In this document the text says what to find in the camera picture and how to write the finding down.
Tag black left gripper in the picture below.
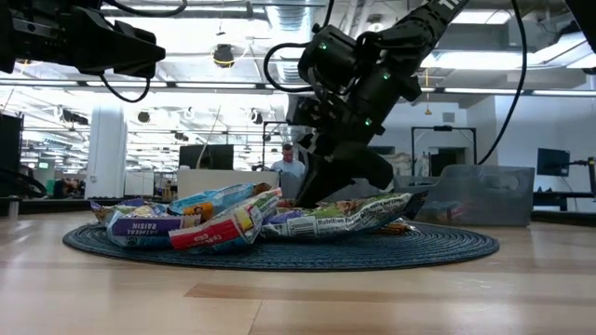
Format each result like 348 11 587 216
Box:
0 0 167 79

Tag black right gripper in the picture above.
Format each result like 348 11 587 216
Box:
295 124 396 209

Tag green red granola bar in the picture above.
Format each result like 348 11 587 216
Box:
260 192 415 242

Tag orange granola bar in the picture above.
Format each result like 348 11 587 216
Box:
372 218 420 235

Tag blue purple granola bar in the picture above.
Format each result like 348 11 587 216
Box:
264 208 304 225

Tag light blue white granola bar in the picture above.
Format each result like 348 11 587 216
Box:
167 182 271 222

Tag red chocolate chip granola bar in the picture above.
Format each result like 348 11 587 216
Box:
168 187 283 252

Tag yellow blue granola bar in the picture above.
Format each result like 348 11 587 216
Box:
90 198 169 224

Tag purple oatmeal raisin granola bar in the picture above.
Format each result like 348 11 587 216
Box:
106 211 201 249

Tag dark monitor on arm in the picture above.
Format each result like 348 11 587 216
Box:
536 147 572 178

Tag grey cover sheet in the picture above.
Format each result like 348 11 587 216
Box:
394 153 430 178

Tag person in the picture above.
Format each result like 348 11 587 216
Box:
269 142 307 181

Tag round dark blue woven placemat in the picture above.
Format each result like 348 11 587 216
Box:
61 218 501 273

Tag long linear ceiling light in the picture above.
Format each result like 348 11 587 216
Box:
0 78 596 98

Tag black ceiling dome fixture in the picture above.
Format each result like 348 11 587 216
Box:
212 43 237 70

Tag white building column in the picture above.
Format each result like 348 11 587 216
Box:
85 102 129 200

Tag black background monitor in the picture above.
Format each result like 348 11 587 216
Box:
178 143 236 171

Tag white background cabinet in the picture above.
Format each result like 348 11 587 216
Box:
123 169 156 198

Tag tall black cabinet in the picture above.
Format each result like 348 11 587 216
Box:
0 113 25 201

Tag background workbench desk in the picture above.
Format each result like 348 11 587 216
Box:
530 188 596 216

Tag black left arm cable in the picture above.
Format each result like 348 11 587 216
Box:
104 0 187 19
98 74 153 104

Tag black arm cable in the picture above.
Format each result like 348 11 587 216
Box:
98 74 153 104
104 0 187 19
477 0 530 167
264 41 327 94

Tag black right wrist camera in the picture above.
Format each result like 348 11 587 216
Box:
286 94 330 134

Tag yellow hanging cord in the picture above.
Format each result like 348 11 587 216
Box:
422 68 433 117

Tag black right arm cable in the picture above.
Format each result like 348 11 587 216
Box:
477 0 530 167
264 41 327 94

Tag grey bin with handle slot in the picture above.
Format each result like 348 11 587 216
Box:
416 165 535 228

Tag silver round ceiling duct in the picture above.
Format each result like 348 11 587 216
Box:
267 0 322 85

